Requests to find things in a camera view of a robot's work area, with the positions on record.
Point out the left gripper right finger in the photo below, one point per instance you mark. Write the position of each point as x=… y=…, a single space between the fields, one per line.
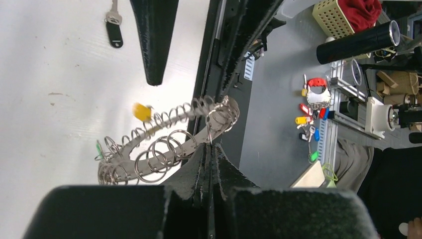
x=225 y=179

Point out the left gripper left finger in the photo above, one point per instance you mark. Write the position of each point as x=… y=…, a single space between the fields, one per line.
x=187 y=198

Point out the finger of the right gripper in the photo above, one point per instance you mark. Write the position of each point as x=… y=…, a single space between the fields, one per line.
x=155 y=20
x=250 y=21

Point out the black-headed key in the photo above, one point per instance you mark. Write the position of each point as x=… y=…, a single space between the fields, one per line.
x=113 y=20

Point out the metal disc with keyrings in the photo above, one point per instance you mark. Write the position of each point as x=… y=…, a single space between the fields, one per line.
x=151 y=150

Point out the yellow perforated basket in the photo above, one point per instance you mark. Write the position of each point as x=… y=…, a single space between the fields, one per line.
x=332 y=20

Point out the yellow key tag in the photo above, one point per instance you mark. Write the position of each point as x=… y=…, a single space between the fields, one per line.
x=142 y=112

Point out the green key tag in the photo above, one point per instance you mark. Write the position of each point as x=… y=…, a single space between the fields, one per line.
x=100 y=155

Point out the coloured key tags pile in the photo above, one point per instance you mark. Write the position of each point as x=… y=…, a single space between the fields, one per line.
x=313 y=124

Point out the red cloth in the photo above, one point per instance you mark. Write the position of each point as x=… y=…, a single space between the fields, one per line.
x=361 y=12

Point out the black cylinder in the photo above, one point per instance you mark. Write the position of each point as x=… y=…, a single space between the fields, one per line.
x=382 y=36

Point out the white cylindrical fixture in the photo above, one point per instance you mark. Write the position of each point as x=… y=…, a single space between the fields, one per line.
x=380 y=118

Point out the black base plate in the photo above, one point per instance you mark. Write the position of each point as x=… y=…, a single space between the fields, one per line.
x=221 y=15

